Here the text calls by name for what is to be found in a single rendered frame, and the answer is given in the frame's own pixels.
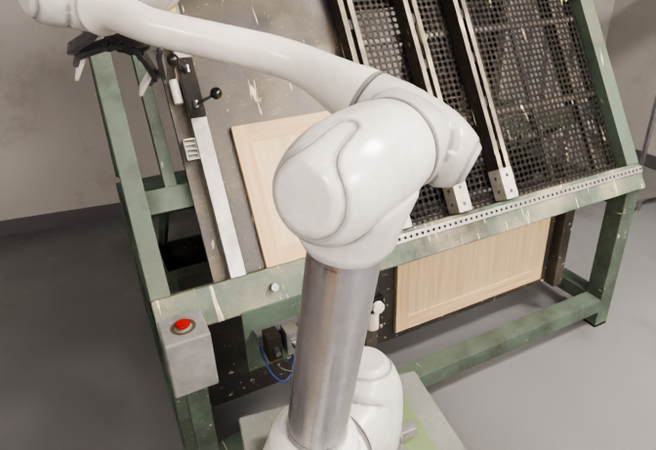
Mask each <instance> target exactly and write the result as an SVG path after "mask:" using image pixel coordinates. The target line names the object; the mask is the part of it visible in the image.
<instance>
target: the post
mask: <svg viewBox="0 0 656 450"><path fill-rule="evenodd" d="M185 399H186V404H187V409H188V413H189V417H190V421H191V426H192V431H193V435H194V440H195V445H196V449H197V450H219V445H218V440H217V435H216V430H215V425H214V419H213V414H212V409H211V403H210V398H209V393H208V388H205V389H201V390H198V391H195V392H193V393H190V394H187V395H186V396H185Z"/></svg>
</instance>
